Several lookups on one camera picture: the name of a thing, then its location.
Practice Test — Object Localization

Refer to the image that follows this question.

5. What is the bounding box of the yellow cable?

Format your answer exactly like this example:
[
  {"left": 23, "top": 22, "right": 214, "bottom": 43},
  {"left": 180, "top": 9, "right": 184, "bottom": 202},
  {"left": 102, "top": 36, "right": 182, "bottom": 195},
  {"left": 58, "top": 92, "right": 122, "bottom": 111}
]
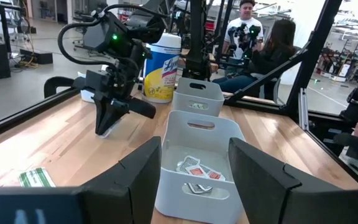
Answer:
[{"left": 16, "top": 60, "right": 40, "bottom": 70}]

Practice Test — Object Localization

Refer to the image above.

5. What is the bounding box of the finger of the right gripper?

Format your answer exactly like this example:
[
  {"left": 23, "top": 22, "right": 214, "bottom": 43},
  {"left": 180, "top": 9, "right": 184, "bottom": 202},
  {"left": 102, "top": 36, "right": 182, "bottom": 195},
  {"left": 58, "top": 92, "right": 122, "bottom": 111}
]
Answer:
[
  {"left": 93, "top": 99, "right": 110, "bottom": 135},
  {"left": 107, "top": 101, "right": 127, "bottom": 135}
]

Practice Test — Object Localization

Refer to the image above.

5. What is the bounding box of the black curved frame handle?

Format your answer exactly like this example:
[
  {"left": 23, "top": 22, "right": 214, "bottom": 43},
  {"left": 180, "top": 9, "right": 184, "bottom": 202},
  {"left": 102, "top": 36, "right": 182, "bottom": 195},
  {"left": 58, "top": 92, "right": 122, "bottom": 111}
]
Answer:
[{"left": 44, "top": 76, "right": 76, "bottom": 99}]

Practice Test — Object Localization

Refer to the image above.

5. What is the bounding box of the Lysol wipes canister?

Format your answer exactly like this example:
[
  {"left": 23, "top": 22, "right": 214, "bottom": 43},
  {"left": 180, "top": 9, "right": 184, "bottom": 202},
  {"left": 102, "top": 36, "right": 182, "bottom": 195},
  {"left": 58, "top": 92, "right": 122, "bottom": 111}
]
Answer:
[{"left": 142, "top": 32, "right": 182, "bottom": 104}]

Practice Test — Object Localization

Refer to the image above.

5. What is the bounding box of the seated person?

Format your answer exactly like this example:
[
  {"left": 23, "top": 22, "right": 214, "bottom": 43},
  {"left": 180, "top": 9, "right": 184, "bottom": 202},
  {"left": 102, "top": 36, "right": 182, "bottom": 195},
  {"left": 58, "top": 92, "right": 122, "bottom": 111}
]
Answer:
[{"left": 212, "top": 18, "right": 298, "bottom": 97}]

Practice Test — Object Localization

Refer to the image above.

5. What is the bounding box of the white bin with ointment packets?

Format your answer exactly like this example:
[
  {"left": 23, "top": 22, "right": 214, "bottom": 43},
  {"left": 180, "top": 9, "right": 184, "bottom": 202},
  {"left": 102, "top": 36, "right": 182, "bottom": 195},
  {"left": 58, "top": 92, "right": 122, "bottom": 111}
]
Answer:
[{"left": 154, "top": 110, "right": 246, "bottom": 224}]

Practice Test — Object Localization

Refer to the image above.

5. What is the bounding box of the orange and white ointment packet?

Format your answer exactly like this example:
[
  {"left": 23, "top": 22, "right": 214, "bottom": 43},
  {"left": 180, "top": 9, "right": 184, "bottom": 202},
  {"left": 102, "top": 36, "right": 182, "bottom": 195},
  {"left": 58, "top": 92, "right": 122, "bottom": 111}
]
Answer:
[{"left": 199, "top": 164, "right": 226, "bottom": 182}]

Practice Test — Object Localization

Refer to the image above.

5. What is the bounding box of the black case on floor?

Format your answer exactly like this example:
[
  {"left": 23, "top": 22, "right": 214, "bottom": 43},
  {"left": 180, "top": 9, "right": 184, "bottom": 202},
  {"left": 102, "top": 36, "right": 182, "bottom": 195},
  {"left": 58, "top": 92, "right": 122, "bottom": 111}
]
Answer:
[{"left": 19, "top": 48, "right": 54, "bottom": 65}]

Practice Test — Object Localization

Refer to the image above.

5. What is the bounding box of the standing person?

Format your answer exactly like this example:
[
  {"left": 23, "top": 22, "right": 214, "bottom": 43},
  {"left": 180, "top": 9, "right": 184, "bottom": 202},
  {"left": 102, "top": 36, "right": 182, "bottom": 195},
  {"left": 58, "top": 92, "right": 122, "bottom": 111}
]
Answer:
[{"left": 221, "top": 0, "right": 265, "bottom": 60}]

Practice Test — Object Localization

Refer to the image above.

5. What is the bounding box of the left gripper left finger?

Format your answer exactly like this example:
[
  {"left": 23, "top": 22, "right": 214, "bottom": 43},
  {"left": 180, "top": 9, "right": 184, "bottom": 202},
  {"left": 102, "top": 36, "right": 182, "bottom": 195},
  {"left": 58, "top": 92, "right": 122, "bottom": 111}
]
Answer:
[{"left": 0, "top": 136, "right": 162, "bottom": 224}]

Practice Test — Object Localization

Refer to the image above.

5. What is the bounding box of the black aluminium table frame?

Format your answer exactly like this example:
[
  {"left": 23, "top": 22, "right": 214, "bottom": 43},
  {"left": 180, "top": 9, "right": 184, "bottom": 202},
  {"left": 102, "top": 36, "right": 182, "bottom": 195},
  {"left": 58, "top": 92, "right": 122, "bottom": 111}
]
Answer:
[{"left": 0, "top": 0, "right": 358, "bottom": 190}]

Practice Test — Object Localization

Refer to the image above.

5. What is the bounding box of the white bin with bandage strips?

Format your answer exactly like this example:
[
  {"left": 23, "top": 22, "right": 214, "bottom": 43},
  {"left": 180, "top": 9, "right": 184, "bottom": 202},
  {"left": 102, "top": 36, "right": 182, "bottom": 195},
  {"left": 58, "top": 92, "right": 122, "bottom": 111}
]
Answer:
[{"left": 172, "top": 77, "right": 226, "bottom": 118}]

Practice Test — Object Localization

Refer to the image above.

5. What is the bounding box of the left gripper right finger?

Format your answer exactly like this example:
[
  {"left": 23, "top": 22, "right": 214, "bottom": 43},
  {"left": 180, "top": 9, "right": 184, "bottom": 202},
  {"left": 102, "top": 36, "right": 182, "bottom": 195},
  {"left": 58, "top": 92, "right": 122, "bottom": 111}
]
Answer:
[{"left": 227, "top": 137, "right": 358, "bottom": 224}]

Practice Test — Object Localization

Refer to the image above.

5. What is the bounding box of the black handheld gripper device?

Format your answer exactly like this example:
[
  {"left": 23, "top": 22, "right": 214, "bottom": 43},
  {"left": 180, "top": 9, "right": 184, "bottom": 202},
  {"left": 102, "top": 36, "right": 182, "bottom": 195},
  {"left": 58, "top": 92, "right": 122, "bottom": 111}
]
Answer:
[{"left": 227, "top": 23, "right": 262, "bottom": 60}]

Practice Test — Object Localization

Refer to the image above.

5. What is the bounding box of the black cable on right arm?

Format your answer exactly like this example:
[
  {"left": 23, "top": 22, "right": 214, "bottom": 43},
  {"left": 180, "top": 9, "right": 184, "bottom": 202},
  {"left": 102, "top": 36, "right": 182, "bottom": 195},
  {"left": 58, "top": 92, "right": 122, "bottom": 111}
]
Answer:
[{"left": 57, "top": 21, "right": 119, "bottom": 68}]

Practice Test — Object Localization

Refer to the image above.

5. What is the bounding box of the orange and silver ointment packet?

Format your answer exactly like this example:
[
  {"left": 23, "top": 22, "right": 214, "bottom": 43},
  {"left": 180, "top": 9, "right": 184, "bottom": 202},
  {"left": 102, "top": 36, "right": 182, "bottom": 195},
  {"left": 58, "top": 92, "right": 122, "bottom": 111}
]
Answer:
[
  {"left": 175, "top": 155, "right": 209, "bottom": 179},
  {"left": 186, "top": 182, "right": 214, "bottom": 195}
]

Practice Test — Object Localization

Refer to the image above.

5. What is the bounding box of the green striped bandage wrapper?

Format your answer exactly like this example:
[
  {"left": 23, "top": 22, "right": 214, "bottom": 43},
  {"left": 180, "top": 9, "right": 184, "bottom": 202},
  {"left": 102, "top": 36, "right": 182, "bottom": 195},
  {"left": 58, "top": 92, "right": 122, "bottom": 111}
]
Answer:
[
  {"left": 18, "top": 167, "right": 57, "bottom": 189},
  {"left": 188, "top": 101, "right": 209, "bottom": 110}
]

